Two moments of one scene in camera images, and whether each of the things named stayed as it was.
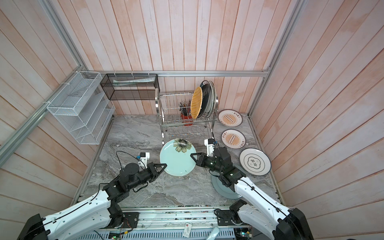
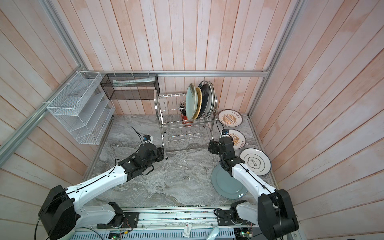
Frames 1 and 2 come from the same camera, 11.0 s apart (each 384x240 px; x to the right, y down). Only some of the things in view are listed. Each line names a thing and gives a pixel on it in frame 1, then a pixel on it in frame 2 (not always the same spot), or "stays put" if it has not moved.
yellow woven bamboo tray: (196, 102) stays put
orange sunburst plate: (230, 117) stays put
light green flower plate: (176, 153) to (191, 101)
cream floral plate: (214, 98) stays put
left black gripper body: (147, 174) to (158, 156)
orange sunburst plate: (234, 139) stays put
